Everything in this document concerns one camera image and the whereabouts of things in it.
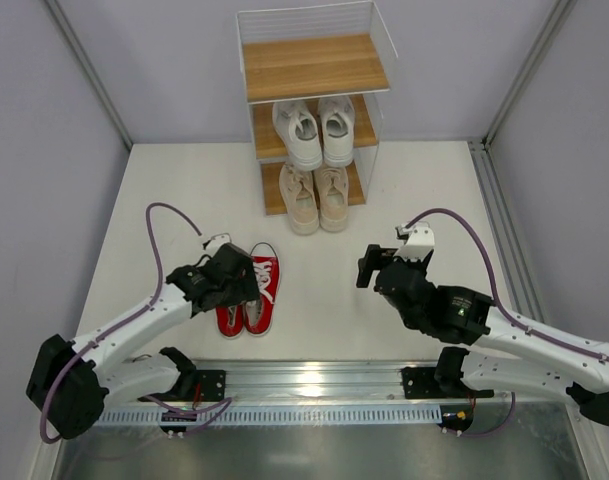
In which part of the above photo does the red canvas sneaker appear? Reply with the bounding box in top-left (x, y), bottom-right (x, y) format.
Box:
top-left (215, 305), bottom-right (244, 339)
top-left (243, 242), bottom-right (281, 336)

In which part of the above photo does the beige platform sneaker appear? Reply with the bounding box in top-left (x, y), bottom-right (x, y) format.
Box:
top-left (314, 165), bottom-right (349, 232)
top-left (278, 163), bottom-right (319, 236)

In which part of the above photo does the white grey sneaker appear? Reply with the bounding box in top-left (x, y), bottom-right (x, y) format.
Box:
top-left (318, 96), bottom-right (356, 168)
top-left (272, 100), bottom-right (323, 172)

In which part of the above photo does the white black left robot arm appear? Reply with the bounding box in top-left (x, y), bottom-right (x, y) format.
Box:
top-left (26, 243), bottom-right (260, 444)

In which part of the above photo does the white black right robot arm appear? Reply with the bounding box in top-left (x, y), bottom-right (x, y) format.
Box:
top-left (356, 244), bottom-right (609, 427)

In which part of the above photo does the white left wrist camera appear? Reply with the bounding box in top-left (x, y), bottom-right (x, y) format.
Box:
top-left (202, 233), bottom-right (231, 254)

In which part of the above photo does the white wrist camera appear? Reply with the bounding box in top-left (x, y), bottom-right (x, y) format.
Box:
top-left (202, 233), bottom-right (231, 254)
top-left (394, 221), bottom-right (435, 262)

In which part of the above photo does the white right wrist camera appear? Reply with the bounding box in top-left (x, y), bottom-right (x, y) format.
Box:
top-left (394, 221), bottom-right (435, 262)

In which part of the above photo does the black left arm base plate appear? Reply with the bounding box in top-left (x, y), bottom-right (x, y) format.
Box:
top-left (175, 370), bottom-right (227, 404)

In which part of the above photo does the aluminium mounting rail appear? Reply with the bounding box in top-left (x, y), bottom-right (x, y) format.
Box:
top-left (103, 357), bottom-right (585, 407)

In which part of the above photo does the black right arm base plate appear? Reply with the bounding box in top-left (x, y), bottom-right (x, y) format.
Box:
top-left (400, 366), bottom-right (495, 400)

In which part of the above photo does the white slotted cable duct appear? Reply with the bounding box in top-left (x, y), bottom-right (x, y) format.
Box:
top-left (95, 403), bottom-right (442, 428)

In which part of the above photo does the wooden wire shoe shelf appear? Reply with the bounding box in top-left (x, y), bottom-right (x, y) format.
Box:
top-left (236, 1), bottom-right (398, 215)

